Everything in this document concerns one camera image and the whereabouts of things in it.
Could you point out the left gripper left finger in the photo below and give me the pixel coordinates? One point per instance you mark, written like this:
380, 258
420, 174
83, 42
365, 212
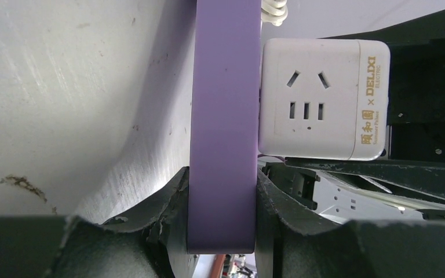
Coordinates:
147, 240

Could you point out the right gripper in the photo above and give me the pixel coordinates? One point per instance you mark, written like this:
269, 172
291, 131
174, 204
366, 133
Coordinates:
416, 111

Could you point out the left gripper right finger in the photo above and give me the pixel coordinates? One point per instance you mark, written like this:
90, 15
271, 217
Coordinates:
293, 241

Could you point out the purple power strip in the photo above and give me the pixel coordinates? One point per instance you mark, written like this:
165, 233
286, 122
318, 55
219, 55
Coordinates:
224, 128

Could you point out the white cube socket adapter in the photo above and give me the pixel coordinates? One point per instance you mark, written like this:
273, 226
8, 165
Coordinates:
324, 98

